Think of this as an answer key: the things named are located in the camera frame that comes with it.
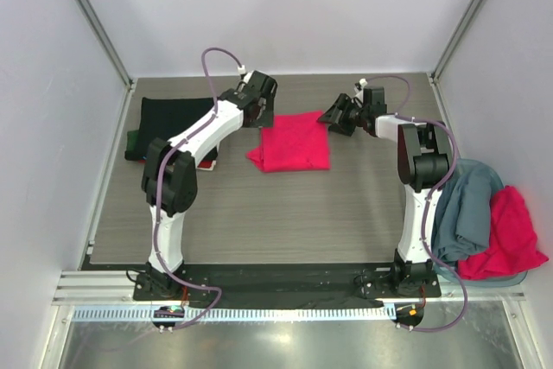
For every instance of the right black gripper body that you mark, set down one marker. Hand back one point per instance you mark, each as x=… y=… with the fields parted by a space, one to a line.
x=359 y=113

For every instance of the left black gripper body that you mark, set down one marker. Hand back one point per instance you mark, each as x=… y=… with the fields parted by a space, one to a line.
x=264 y=117

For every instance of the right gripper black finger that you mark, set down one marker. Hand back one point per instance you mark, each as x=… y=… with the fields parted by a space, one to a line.
x=338 y=112
x=343 y=128

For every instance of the pink t shirt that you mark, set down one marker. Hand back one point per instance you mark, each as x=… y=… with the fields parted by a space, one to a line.
x=513 y=241
x=294 y=143

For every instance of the black t shirt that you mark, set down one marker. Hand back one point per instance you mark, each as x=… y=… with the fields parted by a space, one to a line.
x=166 y=118

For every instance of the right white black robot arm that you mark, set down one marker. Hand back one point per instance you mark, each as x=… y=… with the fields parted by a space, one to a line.
x=424 y=162

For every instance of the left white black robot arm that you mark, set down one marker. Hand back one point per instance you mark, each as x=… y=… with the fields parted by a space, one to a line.
x=170 y=179

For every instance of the grey blue t shirt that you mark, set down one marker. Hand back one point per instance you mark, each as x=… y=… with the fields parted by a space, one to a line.
x=463 y=215

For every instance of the right aluminium frame post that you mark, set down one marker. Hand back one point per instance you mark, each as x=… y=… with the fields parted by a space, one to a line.
x=469 y=15

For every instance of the aluminium frame post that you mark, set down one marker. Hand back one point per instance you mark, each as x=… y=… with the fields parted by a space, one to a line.
x=92 y=18
x=469 y=15

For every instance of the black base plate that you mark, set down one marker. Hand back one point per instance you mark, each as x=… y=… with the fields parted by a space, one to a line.
x=286 y=286

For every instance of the left aluminium frame post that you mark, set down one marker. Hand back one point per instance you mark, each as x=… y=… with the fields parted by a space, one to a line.
x=92 y=18

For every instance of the slotted white cable duct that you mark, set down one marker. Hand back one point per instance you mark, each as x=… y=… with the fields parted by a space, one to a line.
x=158 y=313

